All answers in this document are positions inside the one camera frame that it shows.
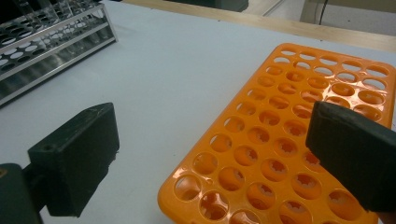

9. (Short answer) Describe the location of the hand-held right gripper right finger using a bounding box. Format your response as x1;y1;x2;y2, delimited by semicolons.
304;100;396;214

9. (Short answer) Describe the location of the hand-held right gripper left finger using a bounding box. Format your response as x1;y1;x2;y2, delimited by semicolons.
27;102;121;218

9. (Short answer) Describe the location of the orange plastic test tube rack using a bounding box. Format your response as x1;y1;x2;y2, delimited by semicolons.
157;42;396;224

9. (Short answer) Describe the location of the metal test tube rack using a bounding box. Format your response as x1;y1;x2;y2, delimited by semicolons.
0;2;120;108

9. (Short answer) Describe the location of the white table board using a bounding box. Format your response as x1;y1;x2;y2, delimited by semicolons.
0;0;396;224

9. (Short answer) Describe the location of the wooden table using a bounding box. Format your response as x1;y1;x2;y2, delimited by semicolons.
122;0;396;54

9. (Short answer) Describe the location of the dark cabinet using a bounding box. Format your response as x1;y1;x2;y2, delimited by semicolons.
167;0;250;13

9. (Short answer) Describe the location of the black floor cable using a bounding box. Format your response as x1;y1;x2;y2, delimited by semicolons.
318;0;330;25

